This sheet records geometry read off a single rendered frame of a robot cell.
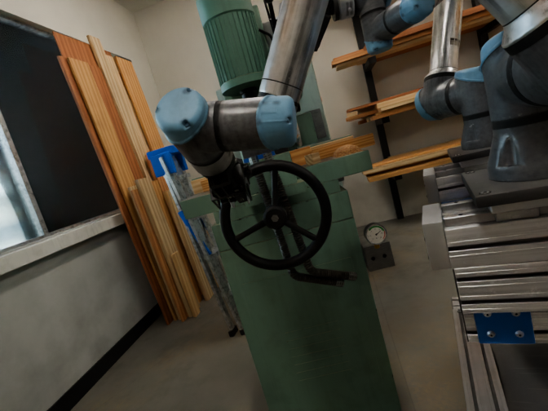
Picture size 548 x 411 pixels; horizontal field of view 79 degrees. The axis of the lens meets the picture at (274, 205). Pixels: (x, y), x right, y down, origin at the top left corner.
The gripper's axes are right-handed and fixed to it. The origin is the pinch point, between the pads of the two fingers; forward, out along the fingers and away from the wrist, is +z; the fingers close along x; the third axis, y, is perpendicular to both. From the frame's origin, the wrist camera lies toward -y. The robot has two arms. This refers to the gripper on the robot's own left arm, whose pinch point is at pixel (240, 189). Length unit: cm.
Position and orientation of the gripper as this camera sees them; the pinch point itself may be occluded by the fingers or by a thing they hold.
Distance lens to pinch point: 79.6
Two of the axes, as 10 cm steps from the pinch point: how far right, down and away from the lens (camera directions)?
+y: 2.2, 9.1, -3.6
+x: 9.6, -2.6, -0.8
